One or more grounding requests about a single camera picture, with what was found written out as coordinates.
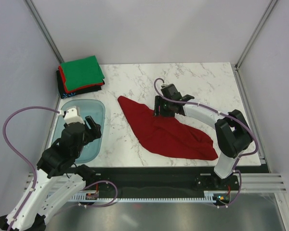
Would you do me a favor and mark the dark red t shirt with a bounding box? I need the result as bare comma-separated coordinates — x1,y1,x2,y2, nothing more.
118,96,218,161

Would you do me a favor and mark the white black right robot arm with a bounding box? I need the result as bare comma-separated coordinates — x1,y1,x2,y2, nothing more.
154,82,256,190

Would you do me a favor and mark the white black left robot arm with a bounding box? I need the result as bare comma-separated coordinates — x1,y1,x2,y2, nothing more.
0,115,102,231

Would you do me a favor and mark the clear blue plastic bin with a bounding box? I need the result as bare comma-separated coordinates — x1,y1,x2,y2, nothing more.
51,99,105,165

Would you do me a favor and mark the folded green t shirt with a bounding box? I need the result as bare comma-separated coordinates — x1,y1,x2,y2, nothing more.
59,56,105,90

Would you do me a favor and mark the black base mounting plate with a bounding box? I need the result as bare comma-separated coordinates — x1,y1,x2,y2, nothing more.
62,165,241,199

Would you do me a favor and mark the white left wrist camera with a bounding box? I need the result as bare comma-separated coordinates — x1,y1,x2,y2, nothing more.
59,106,85,125

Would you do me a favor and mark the white slotted cable duct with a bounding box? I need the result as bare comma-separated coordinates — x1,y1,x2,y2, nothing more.
68,191,230,204

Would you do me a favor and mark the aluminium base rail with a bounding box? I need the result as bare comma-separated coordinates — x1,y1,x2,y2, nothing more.
23,172,289,193

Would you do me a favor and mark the left aluminium frame post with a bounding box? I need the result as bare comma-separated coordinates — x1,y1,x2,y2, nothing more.
24,0,64,63

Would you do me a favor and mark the aluminium frame post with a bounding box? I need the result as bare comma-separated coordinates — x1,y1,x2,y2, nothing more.
24,0,64,63
232,0,279,72

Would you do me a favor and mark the right aluminium frame post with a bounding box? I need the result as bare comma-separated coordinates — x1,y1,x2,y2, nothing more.
232,0,279,72

